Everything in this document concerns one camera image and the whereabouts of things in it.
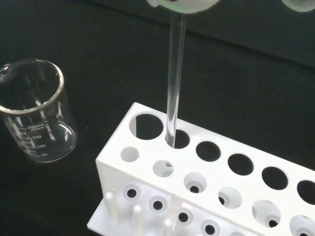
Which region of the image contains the white test tube rack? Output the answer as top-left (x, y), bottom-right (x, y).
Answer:
top-left (86, 102), bottom-right (315, 236)

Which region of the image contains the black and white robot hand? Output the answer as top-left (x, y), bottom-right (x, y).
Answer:
top-left (146, 0), bottom-right (315, 14)

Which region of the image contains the clear glass beaker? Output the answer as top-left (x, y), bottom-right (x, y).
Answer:
top-left (0, 58), bottom-right (79, 164)

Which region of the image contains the black bench cloth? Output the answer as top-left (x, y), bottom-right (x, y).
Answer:
top-left (0, 0), bottom-right (315, 236)

